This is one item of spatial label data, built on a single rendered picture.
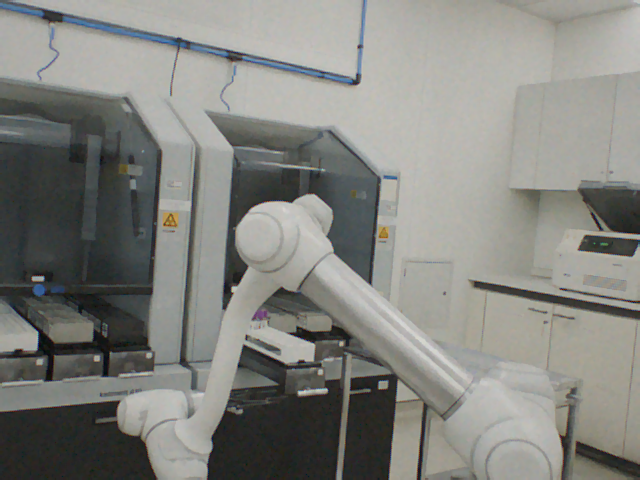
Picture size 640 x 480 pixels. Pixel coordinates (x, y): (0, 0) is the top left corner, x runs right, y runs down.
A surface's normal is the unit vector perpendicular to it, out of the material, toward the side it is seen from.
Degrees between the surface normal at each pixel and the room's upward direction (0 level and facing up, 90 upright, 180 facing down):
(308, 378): 90
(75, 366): 90
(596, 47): 90
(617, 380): 90
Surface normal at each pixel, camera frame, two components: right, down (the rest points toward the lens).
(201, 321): 0.56, 0.09
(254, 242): -0.33, -0.05
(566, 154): -0.82, -0.04
